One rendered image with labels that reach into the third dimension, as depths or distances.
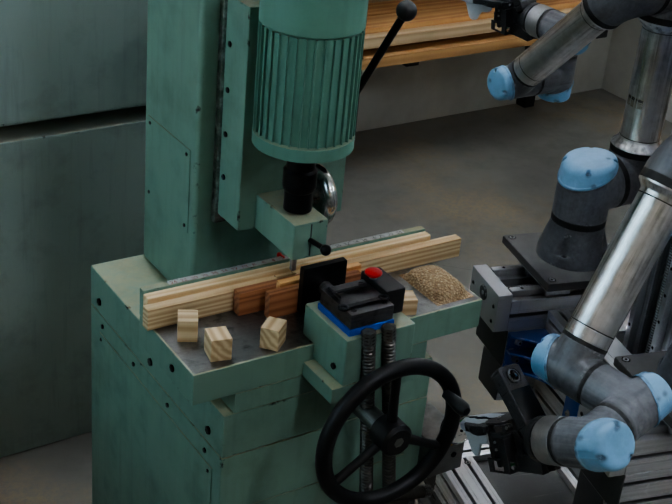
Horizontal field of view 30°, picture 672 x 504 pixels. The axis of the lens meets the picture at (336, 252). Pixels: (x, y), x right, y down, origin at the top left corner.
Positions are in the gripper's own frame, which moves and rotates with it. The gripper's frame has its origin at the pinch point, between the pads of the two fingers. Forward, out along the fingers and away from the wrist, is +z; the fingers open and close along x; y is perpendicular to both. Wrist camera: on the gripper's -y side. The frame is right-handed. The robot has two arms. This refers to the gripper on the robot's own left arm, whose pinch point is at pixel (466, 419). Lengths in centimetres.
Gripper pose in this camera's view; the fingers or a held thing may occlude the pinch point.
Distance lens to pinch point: 210.8
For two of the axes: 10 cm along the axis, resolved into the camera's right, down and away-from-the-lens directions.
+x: 8.4, -1.9, 5.1
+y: 2.0, 9.8, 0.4
